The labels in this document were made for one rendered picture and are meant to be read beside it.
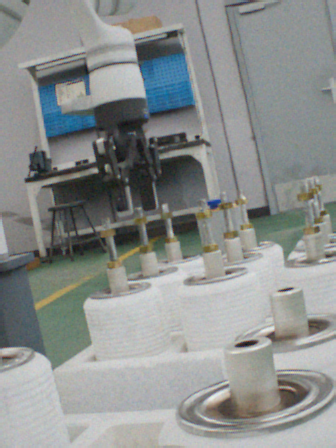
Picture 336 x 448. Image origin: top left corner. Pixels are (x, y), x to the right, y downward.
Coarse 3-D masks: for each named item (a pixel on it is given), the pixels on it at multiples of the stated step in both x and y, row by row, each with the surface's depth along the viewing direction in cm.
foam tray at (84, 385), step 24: (72, 360) 75; (120, 360) 71; (144, 360) 69; (168, 360) 67; (192, 360) 66; (216, 360) 65; (72, 384) 71; (96, 384) 70; (120, 384) 69; (144, 384) 68; (168, 384) 67; (192, 384) 66; (72, 408) 71; (96, 408) 70; (120, 408) 69; (144, 408) 68; (168, 408) 67
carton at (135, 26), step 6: (132, 18) 554; (138, 18) 553; (144, 18) 552; (150, 18) 551; (156, 18) 557; (114, 24) 558; (120, 24) 557; (126, 24) 556; (132, 24) 554; (138, 24) 553; (144, 24) 552; (150, 24) 551; (156, 24) 551; (132, 30) 555; (138, 30) 554; (144, 30) 552; (150, 30) 551
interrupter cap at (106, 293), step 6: (138, 282) 79; (144, 282) 78; (108, 288) 79; (132, 288) 77; (138, 288) 73; (144, 288) 74; (96, 294) 76; (102, 294) 74; (108, 294) 73; (114, 294) 72; (120, 294) 72; (126, 294) 72
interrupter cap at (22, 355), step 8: (0, 352) 49; (8, 352) 49; (16, 352) 48; (24, 352) 48; (32, 352) 47; (8, 360) 47; (16, 360) 46; (24, 360) 45; (0, 368) 44; (8, 368) 44
